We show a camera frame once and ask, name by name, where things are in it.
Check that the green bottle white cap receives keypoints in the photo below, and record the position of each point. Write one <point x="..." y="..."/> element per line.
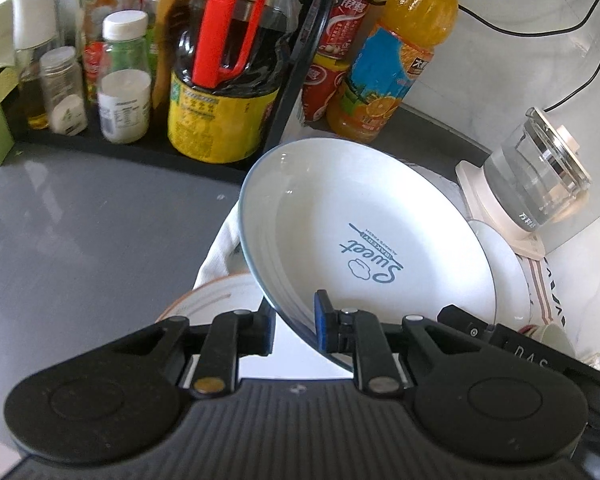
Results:
<point x="125" y="45"/>

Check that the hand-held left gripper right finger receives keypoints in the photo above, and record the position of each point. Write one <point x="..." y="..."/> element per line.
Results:
<point x="321" y="322"/>

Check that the large soy sauce bottle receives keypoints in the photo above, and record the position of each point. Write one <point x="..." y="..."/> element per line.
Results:
<point x="220" y="110"/>

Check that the clear bottle red cap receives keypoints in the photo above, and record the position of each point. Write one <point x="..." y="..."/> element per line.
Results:
<point x="70" y="5"/>

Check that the patterned fringed table cloth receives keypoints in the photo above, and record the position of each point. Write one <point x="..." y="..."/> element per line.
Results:
<point x="220" y="250"/>

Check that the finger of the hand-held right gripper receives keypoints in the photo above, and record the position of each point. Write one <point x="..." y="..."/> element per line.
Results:
<point x="467" y="321"/>

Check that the red drink can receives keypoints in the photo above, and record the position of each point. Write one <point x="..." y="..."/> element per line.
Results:
<point x="322" y="87"/>
<point x="342" y="20"/>

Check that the white plate blue script print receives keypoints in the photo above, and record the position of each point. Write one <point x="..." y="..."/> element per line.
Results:
<point x="330" y="210"/>

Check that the clear spice jar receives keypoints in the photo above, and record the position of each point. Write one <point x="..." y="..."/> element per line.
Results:
<point x="65" y="95"/>

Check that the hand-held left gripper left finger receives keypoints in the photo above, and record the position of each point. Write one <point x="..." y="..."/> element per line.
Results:
<point x="270" y="332"/>

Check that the small white plate grey print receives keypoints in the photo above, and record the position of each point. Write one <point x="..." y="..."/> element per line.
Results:
<point x="505" y="280"/>

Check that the glass electric kettle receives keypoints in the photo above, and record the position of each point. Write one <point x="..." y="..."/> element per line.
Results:
<point x="535" y="175"/>

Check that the cream kettle base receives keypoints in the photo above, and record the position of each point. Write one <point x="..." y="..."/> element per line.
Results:
<point x="472" y="195"/>

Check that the white plastic jar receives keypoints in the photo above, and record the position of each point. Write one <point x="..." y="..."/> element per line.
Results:
<point x="124" y="107"/>

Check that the orange juice bottle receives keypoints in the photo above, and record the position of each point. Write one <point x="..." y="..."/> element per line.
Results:
<point x="385" y="70"/>

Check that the black metal shelf rack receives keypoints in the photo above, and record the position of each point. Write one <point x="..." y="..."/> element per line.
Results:
<point x="290" y="85"/>

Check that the brown sauce bottle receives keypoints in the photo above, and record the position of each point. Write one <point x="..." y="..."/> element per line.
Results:
<point x="167" y="50"/>

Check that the white ceramic bowl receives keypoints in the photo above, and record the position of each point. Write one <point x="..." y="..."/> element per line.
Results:
<point x="552" y="341"/>

